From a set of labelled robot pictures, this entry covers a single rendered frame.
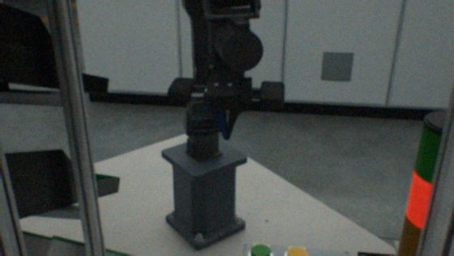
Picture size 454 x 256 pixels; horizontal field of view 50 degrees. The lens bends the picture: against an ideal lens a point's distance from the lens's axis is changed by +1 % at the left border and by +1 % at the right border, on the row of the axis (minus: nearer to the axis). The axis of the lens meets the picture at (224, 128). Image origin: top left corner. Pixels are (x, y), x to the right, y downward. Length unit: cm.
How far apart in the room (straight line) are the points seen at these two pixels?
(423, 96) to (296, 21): 111
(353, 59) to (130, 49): 171
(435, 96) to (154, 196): 294
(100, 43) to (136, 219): 285
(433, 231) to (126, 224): 89
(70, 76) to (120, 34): 336
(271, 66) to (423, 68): 110
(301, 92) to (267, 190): 251
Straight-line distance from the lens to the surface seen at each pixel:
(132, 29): 387
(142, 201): 132
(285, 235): 120
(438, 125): 47
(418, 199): 50
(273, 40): 369
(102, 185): 72
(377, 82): 383
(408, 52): 380
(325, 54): 371
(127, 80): 402
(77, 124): 59
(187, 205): 112
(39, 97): 60
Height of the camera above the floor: 160
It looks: 26 degrees down
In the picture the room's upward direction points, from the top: straight up
